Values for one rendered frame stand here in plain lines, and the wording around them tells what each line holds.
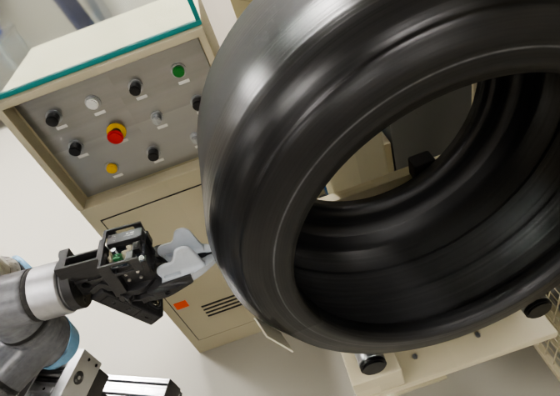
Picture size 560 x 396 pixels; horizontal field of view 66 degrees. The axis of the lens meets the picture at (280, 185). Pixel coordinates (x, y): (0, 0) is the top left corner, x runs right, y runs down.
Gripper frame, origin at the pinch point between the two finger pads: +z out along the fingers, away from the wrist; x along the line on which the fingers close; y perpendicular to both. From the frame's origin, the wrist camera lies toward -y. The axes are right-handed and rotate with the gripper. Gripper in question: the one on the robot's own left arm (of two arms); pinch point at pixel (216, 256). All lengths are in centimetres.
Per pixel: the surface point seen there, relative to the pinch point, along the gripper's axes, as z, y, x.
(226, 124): 7.0, 23.7, -5.7
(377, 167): 34.0, -13.6, 26.4
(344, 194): 25.9, -17.6, 24.9
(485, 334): 41, -31, -7
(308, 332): 10.0, -5.4, -12.3
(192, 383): -39, -120, 50
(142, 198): -26, -31, 62
